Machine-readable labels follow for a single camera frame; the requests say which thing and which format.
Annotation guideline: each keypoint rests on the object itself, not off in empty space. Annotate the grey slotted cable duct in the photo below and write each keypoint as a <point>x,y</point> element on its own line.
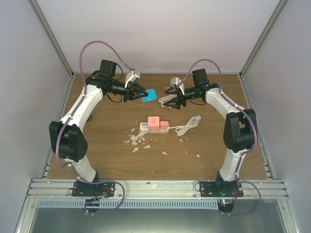
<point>129,204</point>

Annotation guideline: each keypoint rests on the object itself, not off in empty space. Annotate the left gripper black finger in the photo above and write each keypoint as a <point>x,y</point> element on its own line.
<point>136,88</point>
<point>135,96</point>

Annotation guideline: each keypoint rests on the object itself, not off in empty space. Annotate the left aluminium frame post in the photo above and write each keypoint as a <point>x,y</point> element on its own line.
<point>44,23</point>

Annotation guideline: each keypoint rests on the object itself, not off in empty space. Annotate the blue cube plug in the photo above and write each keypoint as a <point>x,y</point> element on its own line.
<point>150,97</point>

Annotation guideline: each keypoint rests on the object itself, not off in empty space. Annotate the white pink power strip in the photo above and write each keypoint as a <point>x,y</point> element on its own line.
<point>143,127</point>

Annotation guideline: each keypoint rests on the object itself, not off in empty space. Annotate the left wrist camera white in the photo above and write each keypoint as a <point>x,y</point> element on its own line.
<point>131,77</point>

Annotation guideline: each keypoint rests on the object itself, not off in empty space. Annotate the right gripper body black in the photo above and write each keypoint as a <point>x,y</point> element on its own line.
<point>181,99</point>

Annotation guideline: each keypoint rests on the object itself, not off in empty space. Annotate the aluminium frame post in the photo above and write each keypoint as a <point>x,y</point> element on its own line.
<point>262,37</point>
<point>44,23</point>

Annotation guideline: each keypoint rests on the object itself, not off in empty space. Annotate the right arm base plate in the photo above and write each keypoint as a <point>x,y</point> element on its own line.
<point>222,190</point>

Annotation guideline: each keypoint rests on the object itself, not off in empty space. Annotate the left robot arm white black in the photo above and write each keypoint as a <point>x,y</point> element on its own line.
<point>67,139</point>

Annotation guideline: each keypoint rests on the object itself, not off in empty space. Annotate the pink charger plug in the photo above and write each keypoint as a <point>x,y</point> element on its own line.
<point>163,125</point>

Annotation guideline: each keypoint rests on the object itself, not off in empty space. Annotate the right aluminium frame post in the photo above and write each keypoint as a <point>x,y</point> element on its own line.
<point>262,37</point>

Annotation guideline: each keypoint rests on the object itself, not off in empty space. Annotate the aluminium front rail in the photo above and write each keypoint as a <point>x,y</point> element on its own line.
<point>150,189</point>

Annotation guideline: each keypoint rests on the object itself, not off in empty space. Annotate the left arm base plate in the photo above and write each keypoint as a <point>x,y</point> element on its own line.
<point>81,189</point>

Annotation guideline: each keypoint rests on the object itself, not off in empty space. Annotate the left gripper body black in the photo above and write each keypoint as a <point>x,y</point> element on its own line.
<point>129,91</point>

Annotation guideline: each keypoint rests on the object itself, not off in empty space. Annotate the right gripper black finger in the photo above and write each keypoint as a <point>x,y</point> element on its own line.
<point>173,103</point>
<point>173,90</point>

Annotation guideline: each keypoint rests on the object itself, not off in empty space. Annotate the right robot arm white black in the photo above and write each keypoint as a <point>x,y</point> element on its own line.
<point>240,130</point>

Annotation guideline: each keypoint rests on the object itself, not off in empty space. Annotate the pink cube socket adapter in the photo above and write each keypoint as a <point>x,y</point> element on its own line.
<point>153,123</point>

